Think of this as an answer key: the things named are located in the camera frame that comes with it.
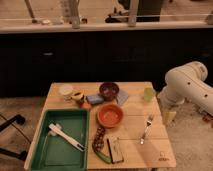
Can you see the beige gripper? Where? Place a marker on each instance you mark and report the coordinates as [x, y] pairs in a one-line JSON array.
[[168, 115]]

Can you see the silver metal fork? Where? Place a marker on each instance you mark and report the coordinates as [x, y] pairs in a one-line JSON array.
[[148, 124]]

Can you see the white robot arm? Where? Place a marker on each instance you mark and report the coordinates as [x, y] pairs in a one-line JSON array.
[[187, 82]]

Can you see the orange red bowl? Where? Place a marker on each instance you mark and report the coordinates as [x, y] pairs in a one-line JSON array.
[[109, 115]]

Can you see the dark maroon bowl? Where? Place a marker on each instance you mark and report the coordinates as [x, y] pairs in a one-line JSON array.
[[108, 90]]

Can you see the light green plastic cup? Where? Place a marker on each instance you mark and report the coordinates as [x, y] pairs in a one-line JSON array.
[[149, 93]]

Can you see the grey folded cloth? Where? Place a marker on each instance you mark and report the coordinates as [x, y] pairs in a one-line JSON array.
[[121, 97]]

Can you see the wooden block with black edge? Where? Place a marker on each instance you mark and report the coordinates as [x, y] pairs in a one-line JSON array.
[[115, 150]]

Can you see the brown beaded trivet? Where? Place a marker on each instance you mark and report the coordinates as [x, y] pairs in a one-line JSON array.
[[98, 142]]

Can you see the small orange object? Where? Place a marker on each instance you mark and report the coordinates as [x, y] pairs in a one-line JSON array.
[[86, 105]]

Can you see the white cup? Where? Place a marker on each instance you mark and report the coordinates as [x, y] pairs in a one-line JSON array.
[[66, 91]]

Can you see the green plastic tray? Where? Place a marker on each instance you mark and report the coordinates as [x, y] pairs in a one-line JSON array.
[[54, 153]]

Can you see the black chair base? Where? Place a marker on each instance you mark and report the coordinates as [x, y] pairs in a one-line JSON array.
[[12, 149]]

